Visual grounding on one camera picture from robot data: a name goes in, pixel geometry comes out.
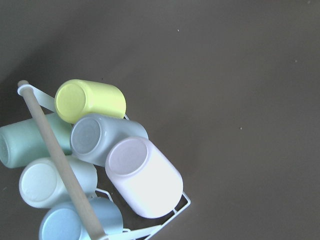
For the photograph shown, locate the white cup holder rack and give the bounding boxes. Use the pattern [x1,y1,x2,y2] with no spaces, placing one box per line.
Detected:
[17,80,191,240]

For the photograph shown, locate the grey cup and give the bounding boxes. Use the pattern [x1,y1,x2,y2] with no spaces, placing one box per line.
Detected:
[69,113,149,167]

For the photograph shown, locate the pink cup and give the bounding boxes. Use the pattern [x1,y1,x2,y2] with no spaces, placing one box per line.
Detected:
[105,137,183,219]

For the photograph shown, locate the mint green cup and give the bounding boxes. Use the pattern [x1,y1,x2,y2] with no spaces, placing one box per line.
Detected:
[0,113,72,169]

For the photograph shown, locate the yellow cup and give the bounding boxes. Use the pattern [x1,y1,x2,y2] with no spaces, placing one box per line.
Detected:
[54,79,127,124]

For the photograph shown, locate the light blue cup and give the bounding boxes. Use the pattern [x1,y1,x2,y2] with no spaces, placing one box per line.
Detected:
[38,197,124,240]

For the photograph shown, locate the cream white cup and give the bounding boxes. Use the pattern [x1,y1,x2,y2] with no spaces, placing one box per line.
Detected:
[19,155,98,209]

